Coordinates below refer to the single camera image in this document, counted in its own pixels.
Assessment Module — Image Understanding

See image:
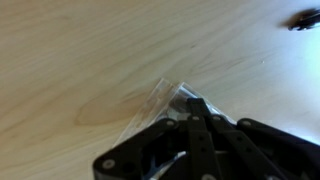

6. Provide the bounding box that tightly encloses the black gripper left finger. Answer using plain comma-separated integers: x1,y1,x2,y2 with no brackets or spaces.
92,97,223,180

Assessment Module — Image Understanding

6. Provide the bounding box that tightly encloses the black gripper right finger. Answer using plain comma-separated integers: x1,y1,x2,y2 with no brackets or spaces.
199,97,320,180

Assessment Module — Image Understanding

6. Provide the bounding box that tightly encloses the clear plastic object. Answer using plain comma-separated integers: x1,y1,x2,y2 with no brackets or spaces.
113,78,238,148

